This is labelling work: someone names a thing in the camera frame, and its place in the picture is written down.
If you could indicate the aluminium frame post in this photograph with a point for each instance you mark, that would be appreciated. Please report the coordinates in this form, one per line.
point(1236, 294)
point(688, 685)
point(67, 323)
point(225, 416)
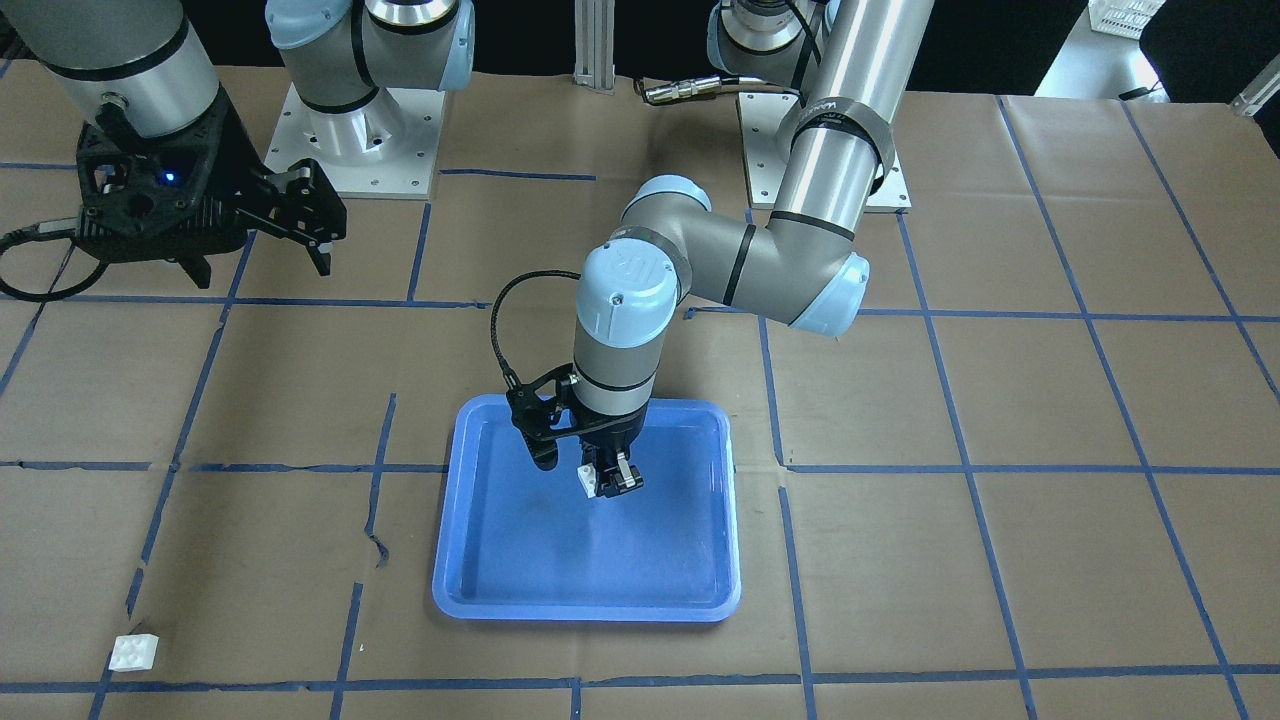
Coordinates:
point(593, 30)

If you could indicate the white block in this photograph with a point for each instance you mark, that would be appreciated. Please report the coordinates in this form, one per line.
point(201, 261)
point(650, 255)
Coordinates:
point(589, 480)
point(133, 653)

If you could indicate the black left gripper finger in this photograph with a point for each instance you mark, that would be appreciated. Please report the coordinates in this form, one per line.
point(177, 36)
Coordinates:
point(617, 476)

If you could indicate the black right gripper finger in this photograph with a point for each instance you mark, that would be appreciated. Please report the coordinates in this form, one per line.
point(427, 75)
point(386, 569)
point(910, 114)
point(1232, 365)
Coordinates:
point(198, 268)
point(301, 205)

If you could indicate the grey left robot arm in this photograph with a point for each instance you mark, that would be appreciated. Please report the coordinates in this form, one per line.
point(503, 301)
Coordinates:
point(848, 69)

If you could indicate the blue plastic tray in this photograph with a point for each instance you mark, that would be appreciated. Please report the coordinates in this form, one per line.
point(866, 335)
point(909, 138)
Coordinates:
point(517, 543)

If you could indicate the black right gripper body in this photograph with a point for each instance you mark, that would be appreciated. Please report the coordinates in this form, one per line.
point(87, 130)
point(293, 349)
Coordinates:
point(236, 150)

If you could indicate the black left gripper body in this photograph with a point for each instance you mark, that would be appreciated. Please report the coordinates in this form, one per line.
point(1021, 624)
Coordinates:
point(617, 432)

